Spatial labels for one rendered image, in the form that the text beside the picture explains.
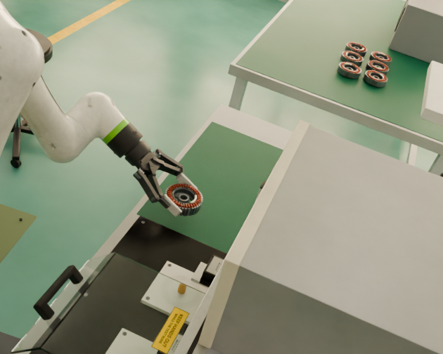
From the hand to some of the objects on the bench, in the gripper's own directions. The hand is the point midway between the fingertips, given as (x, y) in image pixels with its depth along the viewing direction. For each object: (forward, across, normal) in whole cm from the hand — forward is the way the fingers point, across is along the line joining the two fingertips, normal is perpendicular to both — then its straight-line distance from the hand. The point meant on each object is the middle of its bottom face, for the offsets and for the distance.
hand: (182, 197), depth 158 cm
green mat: (+35, -24, +12) cm, 44 cm away
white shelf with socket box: (+66, -50, +30) cm, 88 cm away
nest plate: (+14, +28, +1) cm, 31 cm away
